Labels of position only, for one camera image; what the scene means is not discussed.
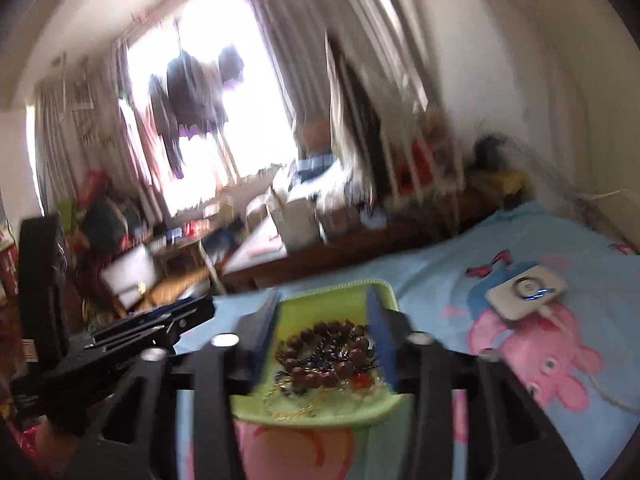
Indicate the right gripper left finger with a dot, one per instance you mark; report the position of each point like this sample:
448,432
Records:
135,434

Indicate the wooden armchair white cushion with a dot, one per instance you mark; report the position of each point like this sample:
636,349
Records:
136,282

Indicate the dark hanging jacket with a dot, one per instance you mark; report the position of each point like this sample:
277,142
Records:
190,102

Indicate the dark wooden desk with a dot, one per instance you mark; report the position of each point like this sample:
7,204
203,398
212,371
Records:
262,261

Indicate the white portable wifi device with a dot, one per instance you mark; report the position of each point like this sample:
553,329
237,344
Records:
526,293

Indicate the cloth covered monitor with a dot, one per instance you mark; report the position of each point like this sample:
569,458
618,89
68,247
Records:
355,125

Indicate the blue cartoon pig bedsheet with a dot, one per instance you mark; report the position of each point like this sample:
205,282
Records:
442,289

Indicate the grey curtain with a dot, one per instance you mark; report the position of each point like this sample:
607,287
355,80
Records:
370,33

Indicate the green plastic basket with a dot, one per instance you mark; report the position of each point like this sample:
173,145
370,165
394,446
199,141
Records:
323,370

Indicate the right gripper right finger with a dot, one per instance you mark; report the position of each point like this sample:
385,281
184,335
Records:
508,437

